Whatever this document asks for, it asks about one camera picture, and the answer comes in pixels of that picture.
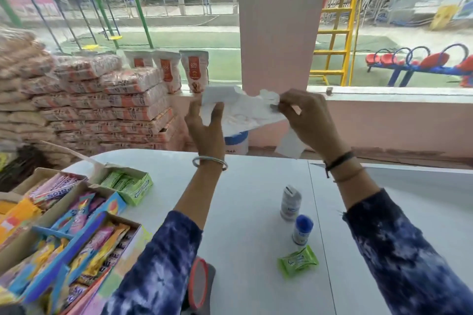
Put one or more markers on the person's right hand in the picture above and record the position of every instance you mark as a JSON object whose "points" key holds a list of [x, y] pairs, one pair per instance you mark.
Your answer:
{"points": [[314, 122]]}

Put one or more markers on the person's left hand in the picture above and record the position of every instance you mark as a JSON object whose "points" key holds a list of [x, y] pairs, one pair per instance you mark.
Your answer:
{"points": [[207, 137]]}

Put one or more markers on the white plastic bag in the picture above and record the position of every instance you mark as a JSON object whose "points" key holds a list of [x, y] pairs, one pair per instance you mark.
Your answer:
{"points": [[247, 111]]}

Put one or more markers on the small white bottle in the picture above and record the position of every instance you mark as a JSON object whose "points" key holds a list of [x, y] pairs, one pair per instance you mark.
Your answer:
{"points": [[290, 204]]}

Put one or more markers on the blue bottle with white body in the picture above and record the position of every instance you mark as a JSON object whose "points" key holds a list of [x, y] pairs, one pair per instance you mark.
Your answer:
{"points": [[303, 230]]}

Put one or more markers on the green candy packet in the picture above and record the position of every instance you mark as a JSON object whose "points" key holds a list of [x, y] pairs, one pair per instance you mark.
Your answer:
{"points": [[297, 261]]}

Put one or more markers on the person's left forearm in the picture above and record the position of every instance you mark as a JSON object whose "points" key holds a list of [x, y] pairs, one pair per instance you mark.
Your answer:
{"points": [[166, 259]]}

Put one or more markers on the person's right forearm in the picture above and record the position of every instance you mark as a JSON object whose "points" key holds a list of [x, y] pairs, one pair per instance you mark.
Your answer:
{"points": [[399, 252]]}

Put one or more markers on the silver bangle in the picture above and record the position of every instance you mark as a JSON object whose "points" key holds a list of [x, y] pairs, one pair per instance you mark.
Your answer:
{"points": [[208, 158]]}

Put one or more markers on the white container with blue lid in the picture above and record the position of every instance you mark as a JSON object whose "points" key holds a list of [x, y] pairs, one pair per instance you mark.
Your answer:
{"points": [[236, 143]]}

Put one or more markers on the metal window latch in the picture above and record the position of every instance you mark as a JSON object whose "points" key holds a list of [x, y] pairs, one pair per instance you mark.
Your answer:
{"points": [[329, 91]]}

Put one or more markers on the black wristband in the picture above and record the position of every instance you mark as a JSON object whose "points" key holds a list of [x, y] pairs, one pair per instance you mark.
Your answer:
{"points": [[340, 159]]}

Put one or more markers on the white table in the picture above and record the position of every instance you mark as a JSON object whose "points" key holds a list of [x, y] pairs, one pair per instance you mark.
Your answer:
{"points": [[251, 185]]}

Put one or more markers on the white orange pet food pouch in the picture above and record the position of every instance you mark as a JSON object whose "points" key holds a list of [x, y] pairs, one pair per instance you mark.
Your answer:
{"points": [[138, 60], [167, 67], [194, 71]]}

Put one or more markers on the cardboard box of green packets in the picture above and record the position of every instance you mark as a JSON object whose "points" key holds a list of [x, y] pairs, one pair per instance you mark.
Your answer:
{"points": [[136, 187]]}

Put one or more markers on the yellow metal ladder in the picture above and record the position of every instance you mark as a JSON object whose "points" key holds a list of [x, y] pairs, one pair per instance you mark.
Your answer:
{"points": [[349, 30]]}

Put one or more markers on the stack of orange-white sacks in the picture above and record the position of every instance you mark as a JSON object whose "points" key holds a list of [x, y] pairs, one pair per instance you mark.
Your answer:
{"points": [[92, 104]]}

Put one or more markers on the red and blue seesaw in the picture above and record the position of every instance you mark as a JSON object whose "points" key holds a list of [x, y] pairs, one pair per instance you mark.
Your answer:
{"points": [[432, 62]]}

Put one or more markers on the yellow swing seat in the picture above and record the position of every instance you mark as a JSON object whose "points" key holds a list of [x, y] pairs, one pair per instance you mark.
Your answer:
{"points": [[115, 37], [90, 46]]}

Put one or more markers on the blue-edged box of candy packets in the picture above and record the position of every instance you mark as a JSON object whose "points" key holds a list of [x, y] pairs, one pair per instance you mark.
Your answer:
{"points": [[81, 211]]}

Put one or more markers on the black barcode scanner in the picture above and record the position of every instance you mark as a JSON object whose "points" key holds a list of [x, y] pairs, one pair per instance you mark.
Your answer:
{"points": [[199, 289]]}

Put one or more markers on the cardboard box of candy rolls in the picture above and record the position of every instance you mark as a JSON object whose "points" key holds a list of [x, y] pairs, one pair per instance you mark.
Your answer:
{"points": [[51, 185]]}

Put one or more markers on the pastel box of candy bars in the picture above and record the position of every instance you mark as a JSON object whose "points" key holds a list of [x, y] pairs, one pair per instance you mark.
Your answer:
{"points": [[92, 255]]}

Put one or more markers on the yellow playground panel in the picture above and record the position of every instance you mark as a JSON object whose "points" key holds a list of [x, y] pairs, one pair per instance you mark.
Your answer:
{"points": [[443, 17]]}

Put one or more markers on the black plastic crate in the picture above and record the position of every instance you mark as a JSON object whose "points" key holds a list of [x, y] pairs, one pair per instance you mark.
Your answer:
{"points": [[22, 167]]}

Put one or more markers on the yellow box of candy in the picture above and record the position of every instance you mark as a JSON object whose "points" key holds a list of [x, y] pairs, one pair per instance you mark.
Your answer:
{"points": [[18, 217]]}

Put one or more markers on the green swing frame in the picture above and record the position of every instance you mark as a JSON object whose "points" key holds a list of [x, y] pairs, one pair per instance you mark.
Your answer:
{"points": [[136, 1]]}

